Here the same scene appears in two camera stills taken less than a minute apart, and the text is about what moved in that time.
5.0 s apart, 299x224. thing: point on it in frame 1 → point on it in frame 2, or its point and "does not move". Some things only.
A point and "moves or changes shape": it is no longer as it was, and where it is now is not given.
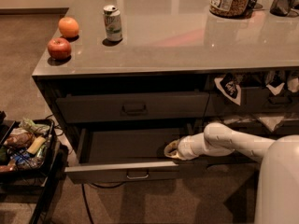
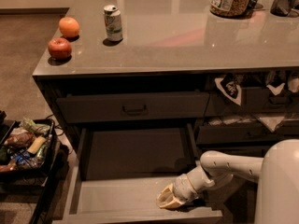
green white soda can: [113, 22] does not move
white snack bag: [275, 80] does not move
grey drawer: [130, 152] moves or changes shape
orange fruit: [68, 27] does not move
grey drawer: [145, 106] does not move
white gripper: [188, 148] → [183, 188]
